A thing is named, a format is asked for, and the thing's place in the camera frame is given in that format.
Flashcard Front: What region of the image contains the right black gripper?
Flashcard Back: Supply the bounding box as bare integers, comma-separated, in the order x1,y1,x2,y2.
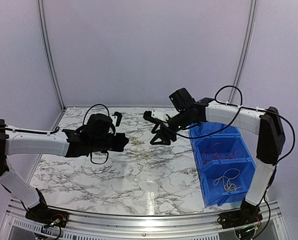
150,109,196,146

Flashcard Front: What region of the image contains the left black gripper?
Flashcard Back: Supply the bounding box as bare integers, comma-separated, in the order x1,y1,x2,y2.
90,132,129,153

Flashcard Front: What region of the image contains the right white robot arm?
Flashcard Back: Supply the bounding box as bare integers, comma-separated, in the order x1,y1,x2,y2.
143,88,286,224

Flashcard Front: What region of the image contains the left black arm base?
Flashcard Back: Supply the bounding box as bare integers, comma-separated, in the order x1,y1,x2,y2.
25,188,69,228

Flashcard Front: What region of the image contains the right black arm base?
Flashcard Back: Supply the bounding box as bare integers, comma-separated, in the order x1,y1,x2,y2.
217,199,263,229

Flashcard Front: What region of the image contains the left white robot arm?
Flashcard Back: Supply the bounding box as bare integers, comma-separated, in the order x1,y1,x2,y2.
0,113,129,223

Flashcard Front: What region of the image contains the middle blue storage bin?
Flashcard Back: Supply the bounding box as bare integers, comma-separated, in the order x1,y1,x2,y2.
193,136,252,170

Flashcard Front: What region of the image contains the blue storage bin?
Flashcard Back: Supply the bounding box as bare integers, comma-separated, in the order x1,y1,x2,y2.
189,122,241,151
198,159,256,207
193,136,252,170

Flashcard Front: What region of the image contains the far blue storage bin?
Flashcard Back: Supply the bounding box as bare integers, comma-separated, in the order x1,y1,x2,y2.
189,122,241,151

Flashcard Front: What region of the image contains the near blue storage bin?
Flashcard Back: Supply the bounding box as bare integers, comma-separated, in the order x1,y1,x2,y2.
198,159,256,207

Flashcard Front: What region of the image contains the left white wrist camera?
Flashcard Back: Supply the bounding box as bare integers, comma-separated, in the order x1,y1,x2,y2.
111,111,122,127

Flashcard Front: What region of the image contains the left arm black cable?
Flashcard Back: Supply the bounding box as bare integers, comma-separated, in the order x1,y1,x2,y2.
0,103,116,165

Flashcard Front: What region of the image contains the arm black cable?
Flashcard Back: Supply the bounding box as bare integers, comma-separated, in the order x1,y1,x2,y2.
0,103,116,165
161,85,296,166

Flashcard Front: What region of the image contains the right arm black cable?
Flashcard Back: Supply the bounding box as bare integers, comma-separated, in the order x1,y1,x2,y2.
161,85,296,166

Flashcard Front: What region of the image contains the aluminium front frame rail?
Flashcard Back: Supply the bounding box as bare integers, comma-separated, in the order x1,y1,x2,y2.
0,199,290,240

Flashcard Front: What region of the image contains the right aluminium corner post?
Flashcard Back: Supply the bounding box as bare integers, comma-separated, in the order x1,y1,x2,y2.
232,0,257,87

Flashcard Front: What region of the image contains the aluminium corner post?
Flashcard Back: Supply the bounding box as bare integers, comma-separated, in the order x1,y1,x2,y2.
232,0,257,87
37,0,66,112

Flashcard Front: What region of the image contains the left aluminium corner post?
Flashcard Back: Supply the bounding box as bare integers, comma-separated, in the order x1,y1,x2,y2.
37,0,66,112

